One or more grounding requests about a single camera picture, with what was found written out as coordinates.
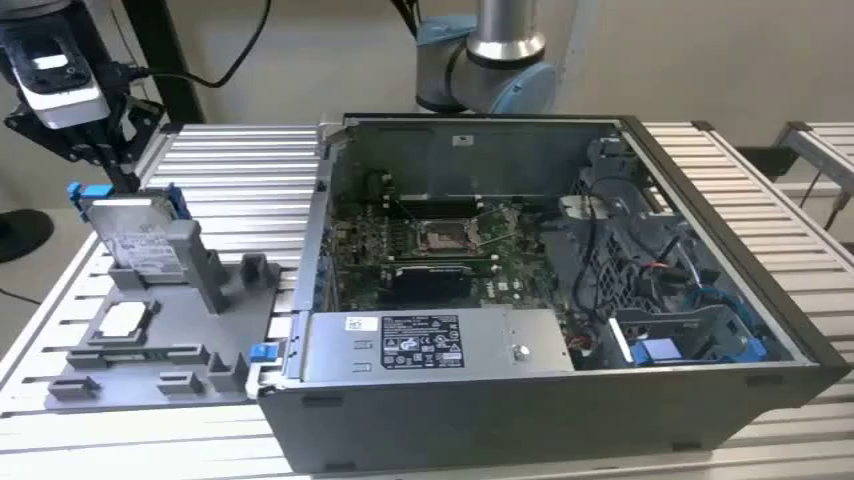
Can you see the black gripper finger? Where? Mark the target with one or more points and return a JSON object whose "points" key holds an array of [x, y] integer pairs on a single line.
{"points": [[40, 140], [149, 117]]}

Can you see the hard disk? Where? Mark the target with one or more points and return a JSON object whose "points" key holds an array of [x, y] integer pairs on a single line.
{"points": [[129, 225]]}

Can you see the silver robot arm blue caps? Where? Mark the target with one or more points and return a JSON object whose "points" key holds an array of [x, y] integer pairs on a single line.
{"points": [[507, 45]]}

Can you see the grey metal disk bay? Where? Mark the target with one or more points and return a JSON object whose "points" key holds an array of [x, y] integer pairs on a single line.
{"points": [[700, 320]]}

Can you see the black round stand base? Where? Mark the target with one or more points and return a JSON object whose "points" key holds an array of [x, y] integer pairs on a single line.
{"points": [[22, 235]]}

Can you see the silver CPU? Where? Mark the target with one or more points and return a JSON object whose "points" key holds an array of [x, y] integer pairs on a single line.
{"points": [[121, 320]]}

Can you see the grey parts rack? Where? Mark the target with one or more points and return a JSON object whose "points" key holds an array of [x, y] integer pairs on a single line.
{"points": [[180, 330]]}

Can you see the black expansion slot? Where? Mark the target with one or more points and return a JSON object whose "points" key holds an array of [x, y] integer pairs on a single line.
{"points": [[436, 206]]}

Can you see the blue case latch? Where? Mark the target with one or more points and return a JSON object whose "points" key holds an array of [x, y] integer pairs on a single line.
{"points": [[262, 352]]}

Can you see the CPU socket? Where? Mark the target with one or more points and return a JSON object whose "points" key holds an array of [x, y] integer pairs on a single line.
{"points": [[445, 237]]}

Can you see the black RAM slot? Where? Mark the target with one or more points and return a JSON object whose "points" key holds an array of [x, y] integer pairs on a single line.
{"points": [[433, 259]]}

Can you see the black plug-in card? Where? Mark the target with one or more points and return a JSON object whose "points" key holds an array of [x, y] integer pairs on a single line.
{"points": [[429, 285]]}

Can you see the silver power supply box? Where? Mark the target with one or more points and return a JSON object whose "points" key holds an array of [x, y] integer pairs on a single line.
{"points": [[333, 350]]}

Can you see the green motherboard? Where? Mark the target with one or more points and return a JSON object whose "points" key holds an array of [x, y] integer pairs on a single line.
{"points": [[513, 240]]}

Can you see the black perforated drive cage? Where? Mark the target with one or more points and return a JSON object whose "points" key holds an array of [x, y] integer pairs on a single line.
{"points": [[587, 265]]}

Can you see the black open PC case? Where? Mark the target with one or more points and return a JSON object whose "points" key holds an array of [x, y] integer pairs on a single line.
{"points": [[467, 415]]}

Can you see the blue plastic bay clip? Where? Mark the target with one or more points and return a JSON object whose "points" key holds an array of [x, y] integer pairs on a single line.
{"points": [[655, 351]]}

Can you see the aluminium slat side table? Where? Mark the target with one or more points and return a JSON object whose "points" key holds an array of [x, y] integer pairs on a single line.
{"points": [[823, 142]]}

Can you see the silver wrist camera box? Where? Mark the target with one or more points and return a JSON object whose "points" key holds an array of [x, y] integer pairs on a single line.
{"points": [[62, 107]]}

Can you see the black metal stand post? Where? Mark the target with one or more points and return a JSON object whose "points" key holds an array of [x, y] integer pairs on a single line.
{"points": [[169, 50]]}

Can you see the silver metal bracket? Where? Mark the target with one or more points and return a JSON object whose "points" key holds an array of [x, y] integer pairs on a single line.
{"points": [[583, 207]]}

